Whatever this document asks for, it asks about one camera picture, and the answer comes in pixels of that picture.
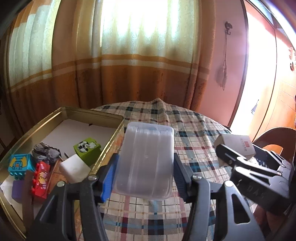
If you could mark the small wall ornament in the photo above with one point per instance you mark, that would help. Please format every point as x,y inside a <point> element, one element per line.
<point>292,58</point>

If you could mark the white block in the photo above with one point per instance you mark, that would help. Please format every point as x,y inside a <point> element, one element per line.
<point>74,169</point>

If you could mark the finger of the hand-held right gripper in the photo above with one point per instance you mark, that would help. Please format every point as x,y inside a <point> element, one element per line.
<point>272,157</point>
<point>231,156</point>

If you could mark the red toy brick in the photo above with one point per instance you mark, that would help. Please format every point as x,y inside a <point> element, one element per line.
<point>40,180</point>

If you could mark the green toy block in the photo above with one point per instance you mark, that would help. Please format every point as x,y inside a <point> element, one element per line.
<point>86,150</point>

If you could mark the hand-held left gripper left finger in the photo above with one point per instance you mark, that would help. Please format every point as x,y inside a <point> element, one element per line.
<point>109,180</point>

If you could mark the brown wooden chair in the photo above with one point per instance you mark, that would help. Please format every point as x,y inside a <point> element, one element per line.
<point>277,132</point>

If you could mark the gold tin box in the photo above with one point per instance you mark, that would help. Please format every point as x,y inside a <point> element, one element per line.
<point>92,115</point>

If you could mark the white box with cork side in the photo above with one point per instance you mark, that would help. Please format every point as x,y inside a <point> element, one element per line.
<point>238,141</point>

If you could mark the clear plastic box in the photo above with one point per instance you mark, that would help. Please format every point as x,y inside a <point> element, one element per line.
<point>143,162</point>

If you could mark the wall hanging dreamcatcher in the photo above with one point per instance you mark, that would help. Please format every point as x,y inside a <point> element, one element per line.
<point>223,76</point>

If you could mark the purple block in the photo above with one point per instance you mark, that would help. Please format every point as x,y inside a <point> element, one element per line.
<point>20,192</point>

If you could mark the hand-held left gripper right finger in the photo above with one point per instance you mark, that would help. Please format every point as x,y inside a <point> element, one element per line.
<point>182,178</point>

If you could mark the person's right hand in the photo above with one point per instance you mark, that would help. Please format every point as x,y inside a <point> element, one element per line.
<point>264,220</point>

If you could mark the blue toy block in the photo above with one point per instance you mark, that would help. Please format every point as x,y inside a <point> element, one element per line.
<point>20,164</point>

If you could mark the dark wooden door frame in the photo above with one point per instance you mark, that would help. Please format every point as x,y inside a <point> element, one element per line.
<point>246,34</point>

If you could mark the orange wooden door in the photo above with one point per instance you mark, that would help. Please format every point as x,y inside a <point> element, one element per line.
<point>284,97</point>

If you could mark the orange and white curtain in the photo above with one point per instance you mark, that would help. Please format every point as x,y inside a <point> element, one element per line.
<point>138,81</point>

